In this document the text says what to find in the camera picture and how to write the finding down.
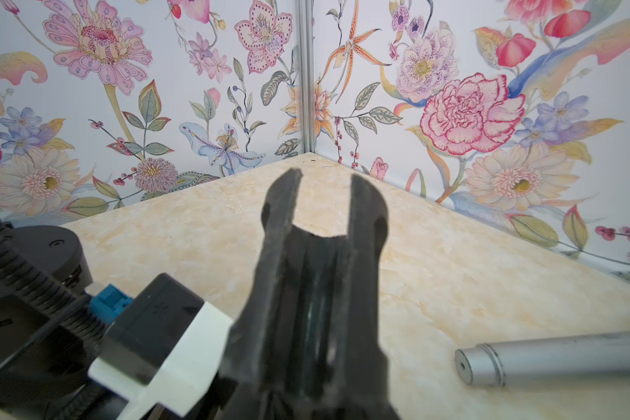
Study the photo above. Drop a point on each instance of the silver microphone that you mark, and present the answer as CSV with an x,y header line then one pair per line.
x,y
539,362

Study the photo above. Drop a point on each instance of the left aluminium corner post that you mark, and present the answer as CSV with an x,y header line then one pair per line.
x,y
304,26

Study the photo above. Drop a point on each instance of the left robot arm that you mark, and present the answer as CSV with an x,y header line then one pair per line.
x,y
52,321

